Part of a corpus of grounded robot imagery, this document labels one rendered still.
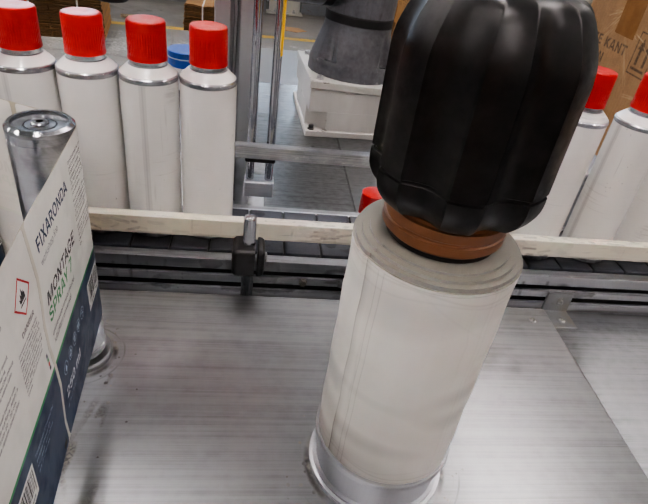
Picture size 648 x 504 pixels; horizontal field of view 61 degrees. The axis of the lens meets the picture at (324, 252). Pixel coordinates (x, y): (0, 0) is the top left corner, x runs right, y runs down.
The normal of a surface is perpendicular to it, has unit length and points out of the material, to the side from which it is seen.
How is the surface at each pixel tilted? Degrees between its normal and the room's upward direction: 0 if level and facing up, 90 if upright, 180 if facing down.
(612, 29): 90
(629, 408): 0
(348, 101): 90
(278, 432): 0
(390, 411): 90
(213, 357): 0
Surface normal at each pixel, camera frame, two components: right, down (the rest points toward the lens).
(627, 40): -0.99, -0.05
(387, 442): -0.19, 0.52
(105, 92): 0.71, 0.47
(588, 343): 0.12, -0.81
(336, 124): 0.15, 0.58
